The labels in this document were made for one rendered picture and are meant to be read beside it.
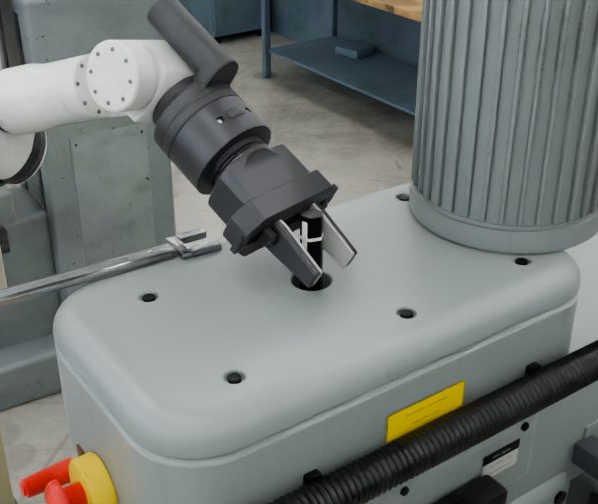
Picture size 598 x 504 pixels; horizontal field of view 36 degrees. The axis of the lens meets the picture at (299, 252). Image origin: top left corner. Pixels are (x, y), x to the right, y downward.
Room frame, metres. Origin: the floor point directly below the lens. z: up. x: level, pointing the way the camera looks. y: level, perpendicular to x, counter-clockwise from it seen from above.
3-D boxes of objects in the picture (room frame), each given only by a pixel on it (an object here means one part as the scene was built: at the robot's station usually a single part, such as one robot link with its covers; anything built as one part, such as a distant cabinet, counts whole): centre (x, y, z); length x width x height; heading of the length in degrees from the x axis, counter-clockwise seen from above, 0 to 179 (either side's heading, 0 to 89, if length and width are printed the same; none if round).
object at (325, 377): (0.74, -0.02, 1.81); 0.47 x 0.26 x 0.16; 125
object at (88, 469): (0.60, 0.18, 1.76); 0.06 x 0.02 x 0.06; 35
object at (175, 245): (0.74, 0.19, 1.89); 0.24 x 0.04 x 0.01; 122
